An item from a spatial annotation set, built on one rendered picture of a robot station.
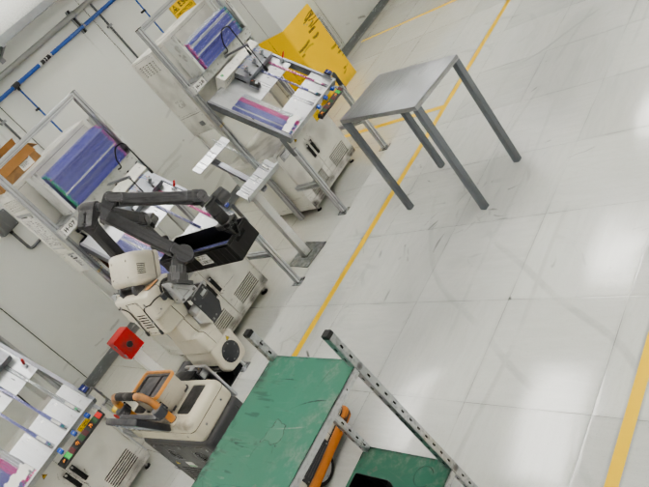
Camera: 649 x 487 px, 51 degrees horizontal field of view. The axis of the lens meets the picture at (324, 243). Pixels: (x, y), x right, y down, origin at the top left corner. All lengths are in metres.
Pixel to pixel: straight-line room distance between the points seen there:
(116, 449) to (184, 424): 1.60
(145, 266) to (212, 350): 0.50
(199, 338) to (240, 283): 1.78
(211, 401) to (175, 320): 0.41
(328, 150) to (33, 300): 2.68
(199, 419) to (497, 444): 1.23
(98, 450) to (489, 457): 2.43
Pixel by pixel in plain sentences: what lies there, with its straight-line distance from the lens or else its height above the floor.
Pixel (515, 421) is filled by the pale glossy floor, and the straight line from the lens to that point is 3.02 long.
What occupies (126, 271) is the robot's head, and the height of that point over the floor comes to 1.34.
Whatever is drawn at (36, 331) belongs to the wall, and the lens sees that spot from 5.99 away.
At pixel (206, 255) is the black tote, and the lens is 3.23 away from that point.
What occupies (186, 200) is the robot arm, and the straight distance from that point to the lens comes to 3.02.
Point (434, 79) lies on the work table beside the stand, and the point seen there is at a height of 0.80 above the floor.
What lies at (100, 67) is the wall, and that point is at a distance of 6.56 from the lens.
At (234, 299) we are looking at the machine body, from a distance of 4.86.
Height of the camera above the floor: 2.20
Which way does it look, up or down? 26 degrees down
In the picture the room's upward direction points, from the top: 41 degrees counter-clockwise
